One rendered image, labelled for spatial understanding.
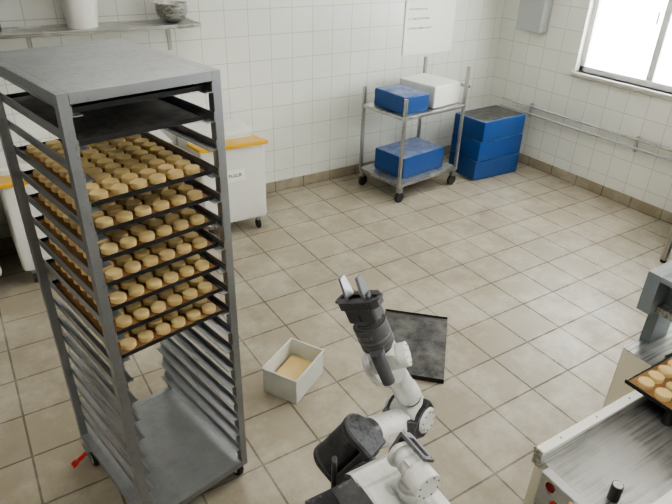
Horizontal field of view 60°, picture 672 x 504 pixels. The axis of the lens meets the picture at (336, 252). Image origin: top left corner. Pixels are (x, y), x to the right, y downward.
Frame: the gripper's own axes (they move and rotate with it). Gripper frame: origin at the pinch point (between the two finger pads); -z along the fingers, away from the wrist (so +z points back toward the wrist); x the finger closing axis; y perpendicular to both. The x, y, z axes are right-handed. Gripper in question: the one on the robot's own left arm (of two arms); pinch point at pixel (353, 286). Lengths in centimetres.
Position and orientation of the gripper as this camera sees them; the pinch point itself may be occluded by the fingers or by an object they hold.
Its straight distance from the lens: 141.1
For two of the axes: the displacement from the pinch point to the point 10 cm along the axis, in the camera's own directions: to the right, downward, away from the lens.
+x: 8.0, -0.8, -5.9
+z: 3.7, 8.4, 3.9
